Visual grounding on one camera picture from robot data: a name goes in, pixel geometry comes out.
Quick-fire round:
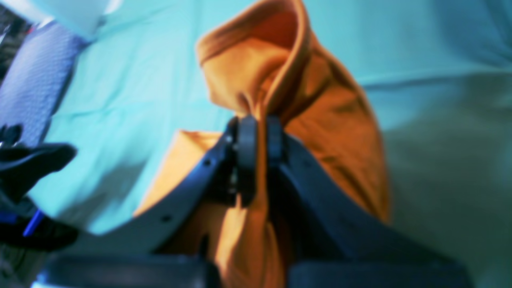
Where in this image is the right gripper black left finger side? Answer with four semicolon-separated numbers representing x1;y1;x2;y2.
32;116;258;288

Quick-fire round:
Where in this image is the green table cloth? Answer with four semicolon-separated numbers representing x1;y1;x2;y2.
30;0;511;288

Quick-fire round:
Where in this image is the orange T-shirt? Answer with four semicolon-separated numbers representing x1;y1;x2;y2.
136;0;391;288

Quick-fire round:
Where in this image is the right gripper black right finger side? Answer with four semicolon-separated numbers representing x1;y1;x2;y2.
266;116;473;288

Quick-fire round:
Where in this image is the blue clamp at table middle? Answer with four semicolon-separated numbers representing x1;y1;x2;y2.
0;125;78;251

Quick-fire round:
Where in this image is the grey mesh chair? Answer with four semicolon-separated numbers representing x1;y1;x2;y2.
0;22;86;146

